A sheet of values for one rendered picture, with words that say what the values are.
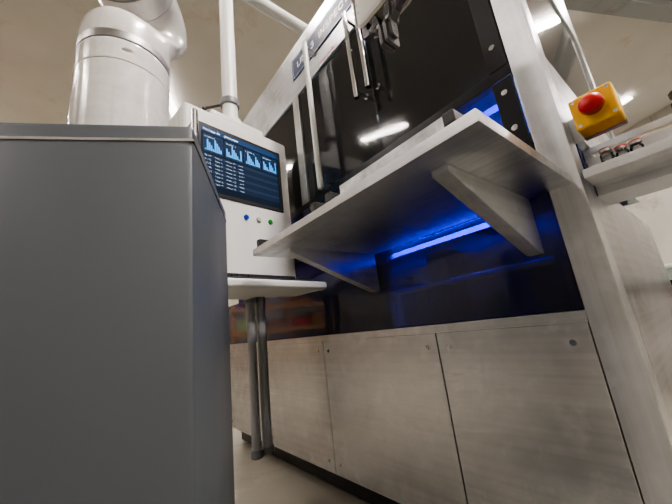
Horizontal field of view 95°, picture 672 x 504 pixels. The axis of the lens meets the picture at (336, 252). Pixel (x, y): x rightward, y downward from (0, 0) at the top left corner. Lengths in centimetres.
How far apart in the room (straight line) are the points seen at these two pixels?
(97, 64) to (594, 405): 100
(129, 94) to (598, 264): 85
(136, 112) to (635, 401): 93
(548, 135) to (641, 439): 61
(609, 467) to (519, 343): 25
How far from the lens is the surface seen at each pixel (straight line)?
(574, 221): 81
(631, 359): 80
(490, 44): 105
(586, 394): 83
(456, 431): 99
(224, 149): 142
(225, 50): 188
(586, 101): 83
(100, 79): 55
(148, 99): 55
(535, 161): 65
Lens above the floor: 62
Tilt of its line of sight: 14 degrees up
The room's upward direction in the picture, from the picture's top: 7 degrees counter-clockwise
